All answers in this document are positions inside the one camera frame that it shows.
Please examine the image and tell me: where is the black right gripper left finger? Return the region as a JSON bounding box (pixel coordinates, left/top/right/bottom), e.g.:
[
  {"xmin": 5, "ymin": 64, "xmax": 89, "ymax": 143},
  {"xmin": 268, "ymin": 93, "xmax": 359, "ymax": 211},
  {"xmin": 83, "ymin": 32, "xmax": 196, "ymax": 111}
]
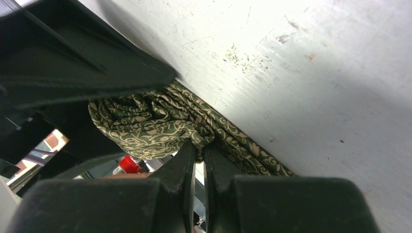
[{"xmin": 6, "ymin": 141, "xmax": 196, "ymax": 233}]

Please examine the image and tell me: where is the olive floral patterned tie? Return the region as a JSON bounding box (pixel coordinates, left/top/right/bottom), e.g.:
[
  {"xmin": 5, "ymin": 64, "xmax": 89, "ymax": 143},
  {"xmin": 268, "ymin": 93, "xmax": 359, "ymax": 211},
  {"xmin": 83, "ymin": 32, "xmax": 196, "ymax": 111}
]
[{"xmin": 88, "ymin": 82, "xmax": 293, "ymax": 177}]

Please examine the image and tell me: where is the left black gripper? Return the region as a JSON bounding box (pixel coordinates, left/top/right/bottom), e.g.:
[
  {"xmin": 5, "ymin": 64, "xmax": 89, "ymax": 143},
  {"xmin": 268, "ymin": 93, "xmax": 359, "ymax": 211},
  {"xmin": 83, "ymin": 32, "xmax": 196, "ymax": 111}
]
[{"xmin": 0, "ymin": 0, "xmax": 177, "ymax": 197}]

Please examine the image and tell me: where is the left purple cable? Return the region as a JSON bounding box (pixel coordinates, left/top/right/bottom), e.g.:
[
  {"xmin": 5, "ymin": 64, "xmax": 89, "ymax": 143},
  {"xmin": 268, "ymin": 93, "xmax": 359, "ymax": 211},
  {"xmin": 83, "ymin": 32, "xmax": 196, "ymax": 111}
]
[{"xmin": 24, "ymin": 148, "xmax": 59, "ymax": 168}]

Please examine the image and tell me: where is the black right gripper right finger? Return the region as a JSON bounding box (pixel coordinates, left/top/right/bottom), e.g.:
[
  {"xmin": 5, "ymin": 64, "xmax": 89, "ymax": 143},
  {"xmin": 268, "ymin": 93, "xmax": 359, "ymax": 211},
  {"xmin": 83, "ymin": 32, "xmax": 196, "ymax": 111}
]
[{"xmin": 204, "ymin": 146, "xmax": 379, "ymax": 233}]

